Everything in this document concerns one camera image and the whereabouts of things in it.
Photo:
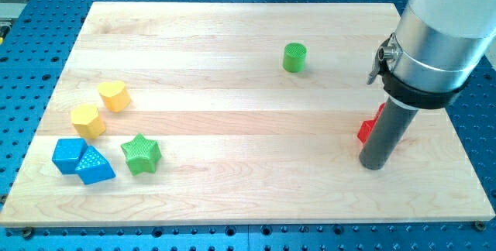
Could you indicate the blue cube block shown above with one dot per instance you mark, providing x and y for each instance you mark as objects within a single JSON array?
[{"x": 68, "y": 153}]

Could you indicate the red star block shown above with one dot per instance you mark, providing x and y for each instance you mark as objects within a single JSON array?
[{"x": 367, "y": 126}]

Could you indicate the blue triangle block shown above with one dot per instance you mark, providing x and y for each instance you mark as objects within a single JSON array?
[{"x": 93, "y": 167}]

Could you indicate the yellow heart block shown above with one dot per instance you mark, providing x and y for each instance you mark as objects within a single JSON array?
[{"x": 114, "y": 95}]

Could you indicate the green star block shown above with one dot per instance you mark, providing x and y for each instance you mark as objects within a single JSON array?
[{"x": 142, "y": 154}]

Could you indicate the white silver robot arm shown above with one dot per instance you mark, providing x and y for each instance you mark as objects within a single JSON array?
[{"x": 437, "y": 43}]

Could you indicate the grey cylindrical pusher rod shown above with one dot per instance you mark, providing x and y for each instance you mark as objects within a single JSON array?
[{"x": 390, "y": 126}]

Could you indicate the green cylinder block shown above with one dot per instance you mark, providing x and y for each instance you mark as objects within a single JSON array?
[{"x": 294, "y": 57}]

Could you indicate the yellow hexagon block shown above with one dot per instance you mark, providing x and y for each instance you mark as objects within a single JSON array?
[{"x": 87, "y": 121}]

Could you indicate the wooden board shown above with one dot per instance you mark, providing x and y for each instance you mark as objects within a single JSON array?
[{"x": 243, "y": 141}]

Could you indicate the black clamp with lever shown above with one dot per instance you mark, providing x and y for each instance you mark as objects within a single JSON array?
[{"x": 405, "y": 93}]

